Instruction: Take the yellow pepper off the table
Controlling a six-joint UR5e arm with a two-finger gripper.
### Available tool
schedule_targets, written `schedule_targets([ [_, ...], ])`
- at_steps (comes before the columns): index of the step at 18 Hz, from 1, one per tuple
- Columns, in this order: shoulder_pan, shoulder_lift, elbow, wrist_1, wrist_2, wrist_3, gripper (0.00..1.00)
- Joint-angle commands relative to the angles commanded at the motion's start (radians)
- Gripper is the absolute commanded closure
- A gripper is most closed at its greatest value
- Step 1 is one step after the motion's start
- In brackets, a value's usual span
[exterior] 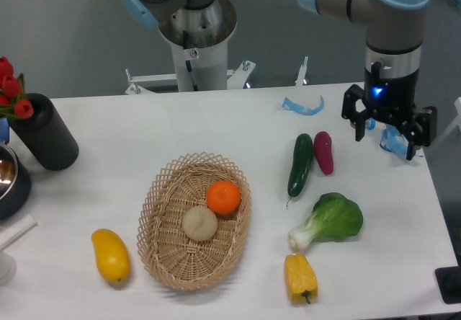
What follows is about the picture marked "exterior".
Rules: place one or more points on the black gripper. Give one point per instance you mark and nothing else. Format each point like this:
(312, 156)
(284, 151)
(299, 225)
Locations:
(390, 101)

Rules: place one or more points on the yellow bell pepper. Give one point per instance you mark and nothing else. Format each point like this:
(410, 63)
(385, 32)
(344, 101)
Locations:
(300, 279)

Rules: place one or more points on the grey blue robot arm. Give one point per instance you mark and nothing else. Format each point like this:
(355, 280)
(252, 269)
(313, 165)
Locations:
(395, 28)

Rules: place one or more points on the crumpled blue tape ribbon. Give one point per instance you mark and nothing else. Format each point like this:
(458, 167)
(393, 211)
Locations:
(386, 138)

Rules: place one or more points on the green cucumber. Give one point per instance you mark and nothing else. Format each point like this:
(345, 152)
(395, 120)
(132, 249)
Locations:
(302, 158)

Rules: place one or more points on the green bok choy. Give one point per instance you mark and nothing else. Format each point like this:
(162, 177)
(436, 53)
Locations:
(333, 216)

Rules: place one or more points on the blue tape strip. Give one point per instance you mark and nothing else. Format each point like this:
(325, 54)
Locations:
(289, 105)

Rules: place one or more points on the black device at edge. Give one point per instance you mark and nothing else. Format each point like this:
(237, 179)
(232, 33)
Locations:
(448, 280)

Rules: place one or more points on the orange fruit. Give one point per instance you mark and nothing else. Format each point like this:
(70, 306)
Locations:
(223, 197)

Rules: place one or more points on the white steamed bun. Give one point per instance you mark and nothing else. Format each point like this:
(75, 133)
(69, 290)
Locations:
(199, 223)

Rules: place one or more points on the woven wicker basket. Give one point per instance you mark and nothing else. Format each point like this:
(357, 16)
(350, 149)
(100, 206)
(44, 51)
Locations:
(167, 253)

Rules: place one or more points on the yellow mango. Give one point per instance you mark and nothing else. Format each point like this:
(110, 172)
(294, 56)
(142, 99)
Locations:
(111, 256)

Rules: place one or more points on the black cylindrical vase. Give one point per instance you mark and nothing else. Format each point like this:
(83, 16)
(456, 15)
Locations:
(46, 135)

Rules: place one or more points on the dark metal bowl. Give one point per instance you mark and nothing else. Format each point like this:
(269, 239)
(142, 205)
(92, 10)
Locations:
(15, 183)

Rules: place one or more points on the red tulip bouquet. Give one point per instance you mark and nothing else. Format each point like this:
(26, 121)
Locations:
(14, 101)

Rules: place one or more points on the blue object at left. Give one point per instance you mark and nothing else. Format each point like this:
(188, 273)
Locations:
(4, 131)

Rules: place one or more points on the white lamp stand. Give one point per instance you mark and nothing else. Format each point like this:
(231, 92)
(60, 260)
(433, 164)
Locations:
(9, 235)

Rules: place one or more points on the white frame at right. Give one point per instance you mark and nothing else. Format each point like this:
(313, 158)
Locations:
(453, 127)

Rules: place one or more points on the white base bracket frame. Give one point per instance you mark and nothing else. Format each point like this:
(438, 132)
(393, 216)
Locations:
(237, 79)

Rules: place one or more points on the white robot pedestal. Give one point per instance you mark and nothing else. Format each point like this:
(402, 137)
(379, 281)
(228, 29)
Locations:
(199, 45)

